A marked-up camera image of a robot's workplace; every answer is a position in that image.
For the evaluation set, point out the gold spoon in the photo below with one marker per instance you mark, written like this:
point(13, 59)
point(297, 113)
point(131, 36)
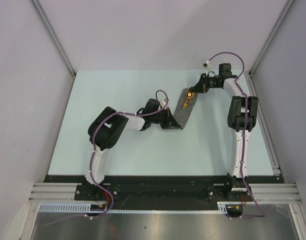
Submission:
point(187, 99)

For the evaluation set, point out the right aluminium side rail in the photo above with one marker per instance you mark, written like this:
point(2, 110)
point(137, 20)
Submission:
point(264, 128)

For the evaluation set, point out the grey cloth napkin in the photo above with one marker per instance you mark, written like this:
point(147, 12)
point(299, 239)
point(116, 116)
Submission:
point(182, 114)

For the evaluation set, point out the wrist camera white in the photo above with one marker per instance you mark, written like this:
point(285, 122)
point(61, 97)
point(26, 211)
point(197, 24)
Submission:
point(163, 103)
point(207, 66)

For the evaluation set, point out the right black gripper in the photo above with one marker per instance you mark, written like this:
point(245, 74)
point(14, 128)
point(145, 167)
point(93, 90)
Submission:
point(202, 86)

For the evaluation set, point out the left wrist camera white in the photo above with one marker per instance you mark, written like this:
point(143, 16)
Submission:
point(163, 103)

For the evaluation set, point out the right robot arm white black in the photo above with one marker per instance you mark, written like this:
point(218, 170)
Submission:
point(241, 119)

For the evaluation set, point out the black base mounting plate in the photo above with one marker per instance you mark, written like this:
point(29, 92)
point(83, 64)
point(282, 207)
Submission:
point(154, 193)

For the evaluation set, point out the right aluminium frame post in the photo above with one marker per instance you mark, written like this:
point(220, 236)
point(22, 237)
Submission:
point(272, 34)

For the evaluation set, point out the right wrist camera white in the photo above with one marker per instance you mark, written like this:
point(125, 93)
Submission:
point(207, 66)

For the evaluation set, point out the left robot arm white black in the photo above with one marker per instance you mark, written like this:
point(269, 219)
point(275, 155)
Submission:
point(106, 129)

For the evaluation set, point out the front aluminium frame rail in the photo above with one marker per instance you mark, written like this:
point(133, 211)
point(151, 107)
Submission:
point(263, 193)

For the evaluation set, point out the aluminium frame post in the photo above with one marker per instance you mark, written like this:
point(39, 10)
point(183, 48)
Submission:
point(42, 16)
point(272, 34)

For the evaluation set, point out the left aluminium frame post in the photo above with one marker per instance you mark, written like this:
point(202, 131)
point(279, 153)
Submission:
point(42, 16)

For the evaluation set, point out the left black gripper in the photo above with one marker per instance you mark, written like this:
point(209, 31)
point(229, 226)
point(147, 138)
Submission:
point(172, 123)

